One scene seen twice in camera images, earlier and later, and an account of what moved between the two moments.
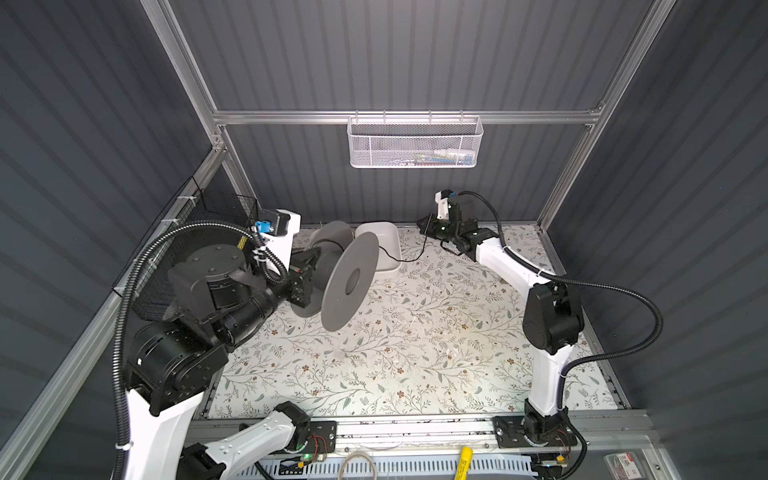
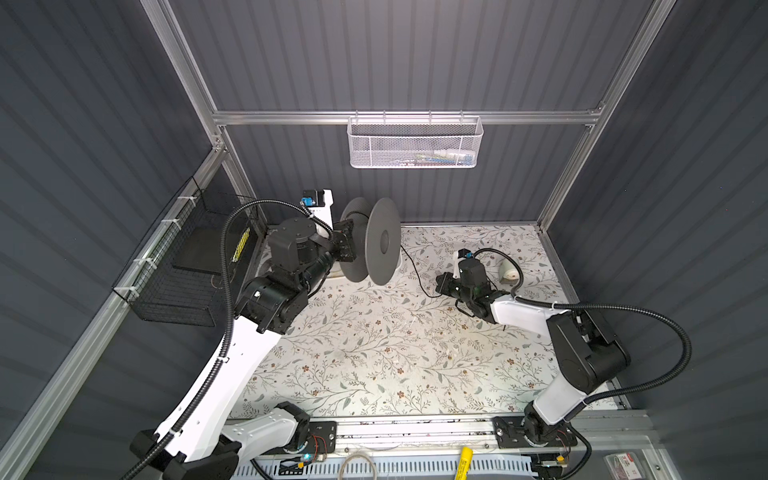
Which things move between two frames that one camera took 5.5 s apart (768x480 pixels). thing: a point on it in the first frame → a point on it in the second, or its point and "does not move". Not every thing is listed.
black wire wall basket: [199, 218] does not move
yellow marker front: [464, 463] does not move
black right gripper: [432, 221] → [443, 287]
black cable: [406, 260] → [426, 293]
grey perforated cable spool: [344, 269] → [377, 237]
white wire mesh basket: [414, 142] does not move
